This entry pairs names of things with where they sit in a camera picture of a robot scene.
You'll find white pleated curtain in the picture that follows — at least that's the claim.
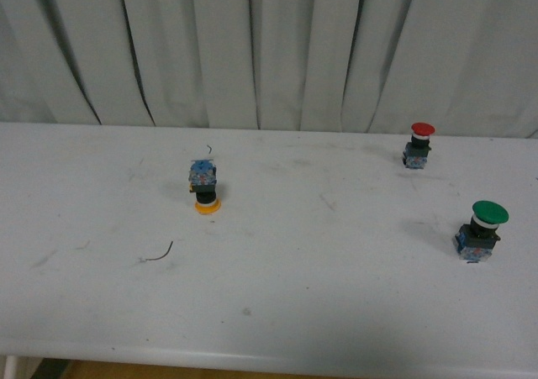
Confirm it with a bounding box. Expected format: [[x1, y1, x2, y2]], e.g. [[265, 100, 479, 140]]
[[1, 0, 537, 139]]

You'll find green push button switch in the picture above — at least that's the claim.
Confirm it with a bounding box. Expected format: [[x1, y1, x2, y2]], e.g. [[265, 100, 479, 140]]
[[455, 200, 509, 263]]

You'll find yellow push button switch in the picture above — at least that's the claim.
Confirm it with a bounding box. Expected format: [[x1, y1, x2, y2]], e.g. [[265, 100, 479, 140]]
[[188, 159, 220, 215]]

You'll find red push button switch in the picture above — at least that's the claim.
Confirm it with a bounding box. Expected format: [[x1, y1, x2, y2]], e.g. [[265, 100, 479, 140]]
[[403, 122, 435, 170]]

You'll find thin curved wire piece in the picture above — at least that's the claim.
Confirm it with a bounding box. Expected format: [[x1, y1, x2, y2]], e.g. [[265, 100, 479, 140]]
[[144, 240, 175, 263]]

